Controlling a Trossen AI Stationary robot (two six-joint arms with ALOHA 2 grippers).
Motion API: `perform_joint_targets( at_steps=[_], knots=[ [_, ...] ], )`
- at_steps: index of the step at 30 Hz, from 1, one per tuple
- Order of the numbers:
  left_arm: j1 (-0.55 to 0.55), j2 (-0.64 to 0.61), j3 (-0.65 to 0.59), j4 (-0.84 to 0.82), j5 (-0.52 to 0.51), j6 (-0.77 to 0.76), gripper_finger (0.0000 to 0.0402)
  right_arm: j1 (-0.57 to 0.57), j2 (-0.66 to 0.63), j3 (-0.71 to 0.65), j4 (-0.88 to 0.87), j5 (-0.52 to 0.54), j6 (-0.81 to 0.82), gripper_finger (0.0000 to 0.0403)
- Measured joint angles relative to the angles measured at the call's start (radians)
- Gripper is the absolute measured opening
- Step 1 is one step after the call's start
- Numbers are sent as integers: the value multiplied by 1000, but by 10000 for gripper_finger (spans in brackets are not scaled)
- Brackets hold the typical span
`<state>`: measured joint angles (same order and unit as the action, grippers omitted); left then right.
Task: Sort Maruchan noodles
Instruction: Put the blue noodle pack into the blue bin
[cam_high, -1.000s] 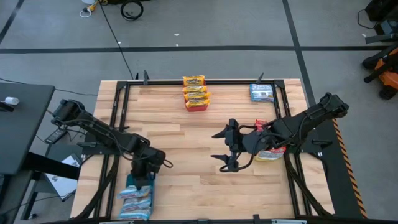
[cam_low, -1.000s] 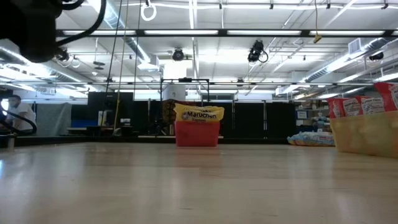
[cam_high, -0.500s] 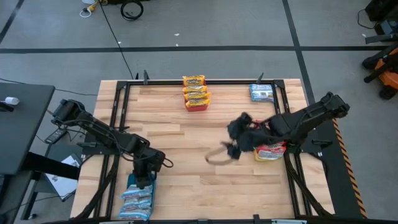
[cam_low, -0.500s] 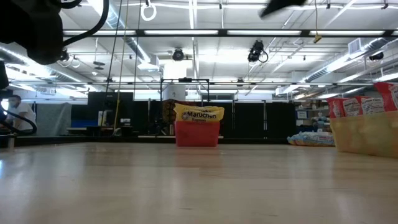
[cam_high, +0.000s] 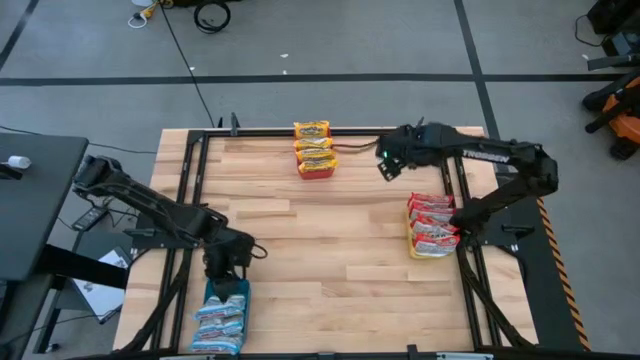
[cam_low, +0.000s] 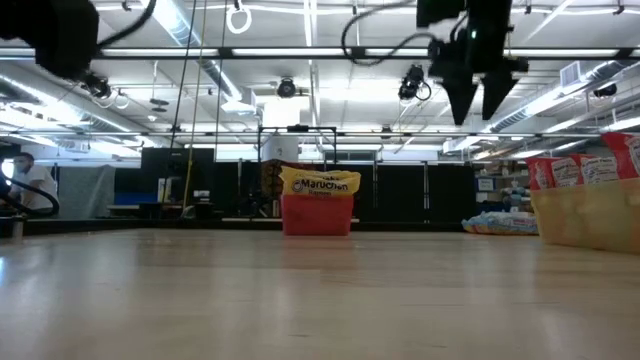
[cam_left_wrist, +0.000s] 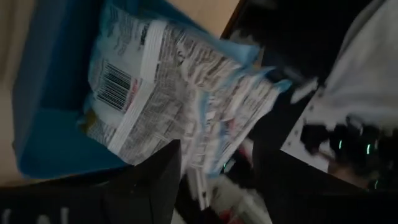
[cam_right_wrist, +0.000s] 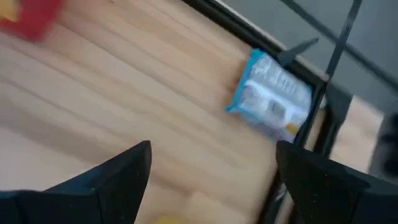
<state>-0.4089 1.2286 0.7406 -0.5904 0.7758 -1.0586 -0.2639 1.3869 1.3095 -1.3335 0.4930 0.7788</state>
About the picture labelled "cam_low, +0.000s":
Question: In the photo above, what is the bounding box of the black round ceiling camera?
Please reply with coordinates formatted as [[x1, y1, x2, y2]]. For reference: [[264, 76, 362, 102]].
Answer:
[[276, 77, 299, 100]]

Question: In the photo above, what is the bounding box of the black monitor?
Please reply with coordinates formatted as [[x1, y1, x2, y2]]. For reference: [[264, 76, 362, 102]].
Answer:
[[141, 147, 216, 206]]

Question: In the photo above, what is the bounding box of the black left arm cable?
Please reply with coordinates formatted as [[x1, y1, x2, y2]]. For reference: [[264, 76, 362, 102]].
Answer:
[[94, 0, 157, 51]]

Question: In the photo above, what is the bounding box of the blue panel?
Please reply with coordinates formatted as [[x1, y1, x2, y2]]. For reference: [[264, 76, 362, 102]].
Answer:
[[114, 192, 159, 206]]

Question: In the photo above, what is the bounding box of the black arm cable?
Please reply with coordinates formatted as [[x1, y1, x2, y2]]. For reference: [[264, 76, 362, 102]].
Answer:
[[94, 0, 157, 51], [341, 0, 441, 67]]

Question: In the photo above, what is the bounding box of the cluttered shelf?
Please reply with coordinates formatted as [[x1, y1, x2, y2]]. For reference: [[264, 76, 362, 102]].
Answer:
[[474, 172, 534, 214]]

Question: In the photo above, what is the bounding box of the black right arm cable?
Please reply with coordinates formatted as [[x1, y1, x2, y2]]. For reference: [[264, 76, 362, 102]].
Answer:
[[341, 0, 441, 67]]

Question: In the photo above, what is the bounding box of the person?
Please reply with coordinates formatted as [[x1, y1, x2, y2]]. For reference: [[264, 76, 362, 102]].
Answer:
[[7, 152, 60, 212]]

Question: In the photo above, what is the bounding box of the red plastic bin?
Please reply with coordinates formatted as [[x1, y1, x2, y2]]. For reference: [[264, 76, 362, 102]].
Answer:
[[281, 193, 355, 237]]

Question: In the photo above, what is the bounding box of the yellowish hanging rope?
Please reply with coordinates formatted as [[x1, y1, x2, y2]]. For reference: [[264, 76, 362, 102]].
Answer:
[[182, 0, 209, 209]]

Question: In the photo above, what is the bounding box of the brown patterned object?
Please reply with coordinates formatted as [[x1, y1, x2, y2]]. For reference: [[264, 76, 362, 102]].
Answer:
[[260, 158, 284, 201]]

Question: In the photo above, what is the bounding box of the yellow Maruchan ramen packet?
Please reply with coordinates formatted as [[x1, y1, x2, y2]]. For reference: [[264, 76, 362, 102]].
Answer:
[[278, 165, 362, 198]]

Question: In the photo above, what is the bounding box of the black camera with white cables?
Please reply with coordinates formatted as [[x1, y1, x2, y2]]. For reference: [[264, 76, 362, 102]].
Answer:
[[79, 69, 114, 100]]

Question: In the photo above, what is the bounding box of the grey cover sheet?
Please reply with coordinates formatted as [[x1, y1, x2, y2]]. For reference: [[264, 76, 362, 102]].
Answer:
[[57, 164, 117, 206]]

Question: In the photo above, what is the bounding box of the white hanging ring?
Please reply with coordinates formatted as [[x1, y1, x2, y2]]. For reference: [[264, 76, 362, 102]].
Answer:
[[225, 2, 253, 36]]

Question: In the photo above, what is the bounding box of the black corrugated cable hose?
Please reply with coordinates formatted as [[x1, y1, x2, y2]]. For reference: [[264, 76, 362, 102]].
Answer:
[[0, 173, 61, 220]]

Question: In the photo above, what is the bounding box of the white air vent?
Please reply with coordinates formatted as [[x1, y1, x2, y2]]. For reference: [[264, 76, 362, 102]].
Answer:
[[559, 60, 582, 88]]

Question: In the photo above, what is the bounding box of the white cylinder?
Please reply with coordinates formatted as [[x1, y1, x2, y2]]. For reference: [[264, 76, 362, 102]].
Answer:
[[261, 135, 300, 162]]

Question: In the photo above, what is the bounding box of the black tube frame cart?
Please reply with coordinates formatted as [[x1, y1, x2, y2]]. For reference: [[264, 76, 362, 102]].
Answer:
[[257, 123, 339, 166]]

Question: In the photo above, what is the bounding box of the black aluminium rig frame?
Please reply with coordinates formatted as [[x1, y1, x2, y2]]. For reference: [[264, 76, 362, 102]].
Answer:
[[0, 214, 466, 236]]

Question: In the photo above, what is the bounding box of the black hanging cable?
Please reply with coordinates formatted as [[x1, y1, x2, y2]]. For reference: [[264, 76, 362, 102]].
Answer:
[[169, 0, 199, 149]]

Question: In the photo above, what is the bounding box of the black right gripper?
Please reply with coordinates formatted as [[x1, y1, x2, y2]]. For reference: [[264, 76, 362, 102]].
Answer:
[[416, 0, 530, 127]]

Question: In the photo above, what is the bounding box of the black camera with cable loop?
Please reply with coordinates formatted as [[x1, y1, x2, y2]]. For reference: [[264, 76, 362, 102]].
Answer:
[[398, 63, 433, 102]]

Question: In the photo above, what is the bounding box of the blue Maruchan ramen packet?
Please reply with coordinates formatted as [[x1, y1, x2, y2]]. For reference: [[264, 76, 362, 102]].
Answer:
[[461, 210, 540, 237]]

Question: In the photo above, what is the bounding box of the black crossbar with light strips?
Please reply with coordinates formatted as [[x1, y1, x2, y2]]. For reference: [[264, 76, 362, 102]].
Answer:
[[0, 45, 640, 62]]

